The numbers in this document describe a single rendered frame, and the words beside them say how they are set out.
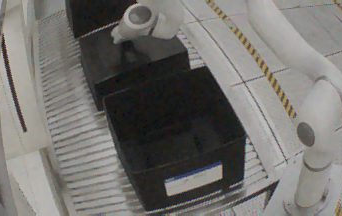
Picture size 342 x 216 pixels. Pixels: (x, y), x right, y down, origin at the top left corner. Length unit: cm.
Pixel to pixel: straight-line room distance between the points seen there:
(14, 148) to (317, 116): 91
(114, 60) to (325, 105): 87
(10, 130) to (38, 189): 20
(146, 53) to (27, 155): 54
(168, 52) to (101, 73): 20
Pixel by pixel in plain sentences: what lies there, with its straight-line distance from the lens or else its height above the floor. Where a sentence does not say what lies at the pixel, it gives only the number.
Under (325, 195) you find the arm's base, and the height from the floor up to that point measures 77.
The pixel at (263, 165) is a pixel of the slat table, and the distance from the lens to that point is 154.
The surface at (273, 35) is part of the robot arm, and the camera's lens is 113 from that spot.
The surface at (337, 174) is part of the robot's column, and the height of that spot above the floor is 76.
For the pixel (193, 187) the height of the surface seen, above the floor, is 82.
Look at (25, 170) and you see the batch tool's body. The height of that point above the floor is 87.
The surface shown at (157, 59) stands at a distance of 173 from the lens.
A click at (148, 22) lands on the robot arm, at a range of 150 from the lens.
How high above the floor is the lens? 193
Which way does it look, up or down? 42 degrees down
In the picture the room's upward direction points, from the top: 9 degrees counter-clockwise
